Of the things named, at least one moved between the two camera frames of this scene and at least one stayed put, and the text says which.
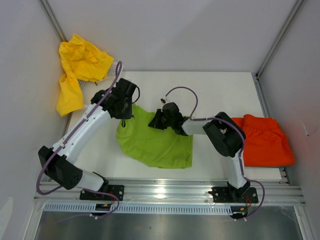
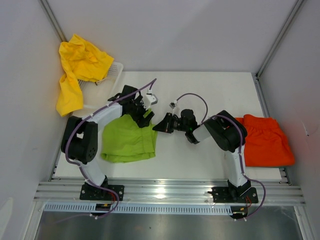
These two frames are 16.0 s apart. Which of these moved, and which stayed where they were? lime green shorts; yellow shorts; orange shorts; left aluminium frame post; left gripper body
Moved: left gripper body; lime green shorts
Stayed: left aluminium frame post; orange shorts; yellow shorts
